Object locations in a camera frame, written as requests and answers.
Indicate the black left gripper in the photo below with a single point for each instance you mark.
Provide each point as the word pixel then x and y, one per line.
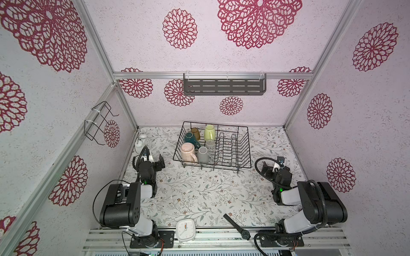
pixel 159 166

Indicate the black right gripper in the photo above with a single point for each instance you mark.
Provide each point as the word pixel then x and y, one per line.
pixel 280 172

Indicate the pink lilac mug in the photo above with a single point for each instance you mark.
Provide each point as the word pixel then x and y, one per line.
pixel 187 151

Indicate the dark green cream mug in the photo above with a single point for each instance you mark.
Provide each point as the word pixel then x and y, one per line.
pixel 190 138

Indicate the grey cream mug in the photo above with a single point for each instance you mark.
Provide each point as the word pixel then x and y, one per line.
pixel 203 155

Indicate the amber glass cup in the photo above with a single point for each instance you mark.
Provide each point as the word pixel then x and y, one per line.
pixel 196 133

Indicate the black wire dish rack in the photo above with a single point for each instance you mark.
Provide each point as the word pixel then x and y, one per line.
pixel 230 152

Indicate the light green mug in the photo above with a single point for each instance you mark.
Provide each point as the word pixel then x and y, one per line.
pixel 209 133

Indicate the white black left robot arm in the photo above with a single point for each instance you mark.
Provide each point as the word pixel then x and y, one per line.
pixel 121 208

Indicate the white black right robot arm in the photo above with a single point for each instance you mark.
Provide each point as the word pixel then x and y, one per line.
pixel 320 206

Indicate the white twin-bell alarm clock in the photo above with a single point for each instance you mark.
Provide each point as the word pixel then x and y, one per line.
pixel 141 142

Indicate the black wristwatch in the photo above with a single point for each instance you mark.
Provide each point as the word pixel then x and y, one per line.
pixel 245 234

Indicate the white square clock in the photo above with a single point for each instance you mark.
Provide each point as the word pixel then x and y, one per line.
pixel 185 230

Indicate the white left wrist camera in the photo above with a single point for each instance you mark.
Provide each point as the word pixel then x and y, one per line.
pixel 148 157

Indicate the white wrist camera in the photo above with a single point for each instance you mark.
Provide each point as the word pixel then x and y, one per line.
pixel 279 163
pixel 148 157

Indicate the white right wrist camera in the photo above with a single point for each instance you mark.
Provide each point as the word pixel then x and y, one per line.
pixel 279 163

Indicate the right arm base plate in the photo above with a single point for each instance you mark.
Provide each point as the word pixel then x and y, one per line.
pixel 271 238

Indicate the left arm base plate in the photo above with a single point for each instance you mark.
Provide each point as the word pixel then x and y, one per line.
pixel 157 240

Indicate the black wire wall holder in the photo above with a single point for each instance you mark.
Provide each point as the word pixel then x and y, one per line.
pixel 102 129

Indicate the grey wall shelf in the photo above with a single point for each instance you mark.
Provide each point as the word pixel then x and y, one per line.
pixel 224 87

